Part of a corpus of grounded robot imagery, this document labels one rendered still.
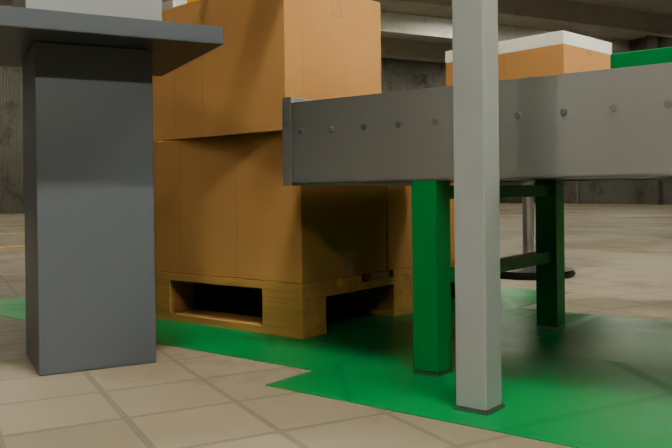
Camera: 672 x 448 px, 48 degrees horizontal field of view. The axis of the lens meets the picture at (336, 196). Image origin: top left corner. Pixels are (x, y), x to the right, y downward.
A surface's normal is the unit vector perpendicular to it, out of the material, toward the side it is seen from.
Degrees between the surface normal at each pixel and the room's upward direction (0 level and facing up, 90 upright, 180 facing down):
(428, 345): 90
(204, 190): 90
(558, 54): 90
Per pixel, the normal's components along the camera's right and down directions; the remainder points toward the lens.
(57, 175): 0.47, 0.00
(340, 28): 0.74, 0.00
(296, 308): -0.62, 0.01
